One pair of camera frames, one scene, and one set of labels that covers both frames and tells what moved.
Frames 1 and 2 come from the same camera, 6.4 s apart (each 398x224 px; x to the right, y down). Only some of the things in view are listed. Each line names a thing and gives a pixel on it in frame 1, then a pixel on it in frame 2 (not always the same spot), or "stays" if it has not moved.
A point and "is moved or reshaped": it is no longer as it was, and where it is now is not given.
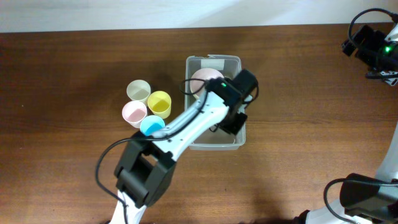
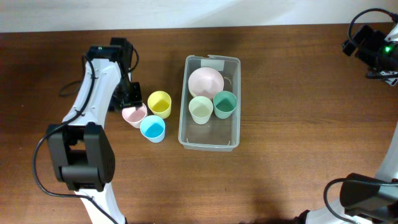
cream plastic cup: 138,90 is moved or reshaped
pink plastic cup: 134,112 stays
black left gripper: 236,129 → 137,101
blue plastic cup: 150,124 stays
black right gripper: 373,39 stays
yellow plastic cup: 160,102 stays
